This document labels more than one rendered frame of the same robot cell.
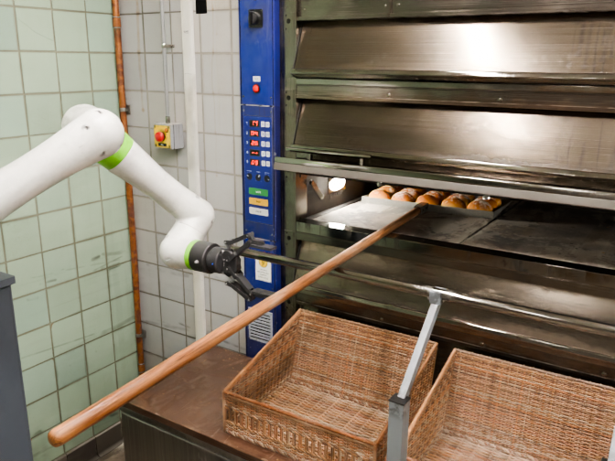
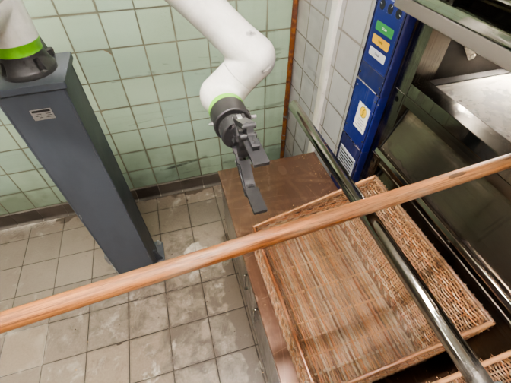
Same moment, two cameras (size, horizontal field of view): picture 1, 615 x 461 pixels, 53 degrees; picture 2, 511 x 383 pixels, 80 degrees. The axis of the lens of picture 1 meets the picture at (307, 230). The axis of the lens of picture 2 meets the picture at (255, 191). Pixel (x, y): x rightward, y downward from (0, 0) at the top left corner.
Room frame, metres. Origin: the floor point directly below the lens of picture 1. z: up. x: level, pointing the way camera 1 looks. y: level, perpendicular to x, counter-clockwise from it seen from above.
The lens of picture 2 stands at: (1.31, -0.16, 1.64)
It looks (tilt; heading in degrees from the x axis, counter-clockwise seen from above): 48 degrees down; 41
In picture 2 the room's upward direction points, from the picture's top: straight up
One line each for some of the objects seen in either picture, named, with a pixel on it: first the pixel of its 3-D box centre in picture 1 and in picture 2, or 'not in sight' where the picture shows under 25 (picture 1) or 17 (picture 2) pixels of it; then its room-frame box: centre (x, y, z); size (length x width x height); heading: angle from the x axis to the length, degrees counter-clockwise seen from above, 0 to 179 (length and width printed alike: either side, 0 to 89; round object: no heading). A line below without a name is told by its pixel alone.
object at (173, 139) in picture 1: (167, 135); not in sight; (2.53, 0.57, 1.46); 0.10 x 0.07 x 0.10; 57
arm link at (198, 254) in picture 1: (207, 257); (232, 119); (1.74, 0.29, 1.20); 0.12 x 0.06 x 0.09; 148
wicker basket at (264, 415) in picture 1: (331, 386); (346, 276); (1.84, -0.08, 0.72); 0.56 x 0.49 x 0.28; 58
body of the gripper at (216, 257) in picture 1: (226, 262); (239, 138); (1.70, 0.23, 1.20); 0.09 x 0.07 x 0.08; 58
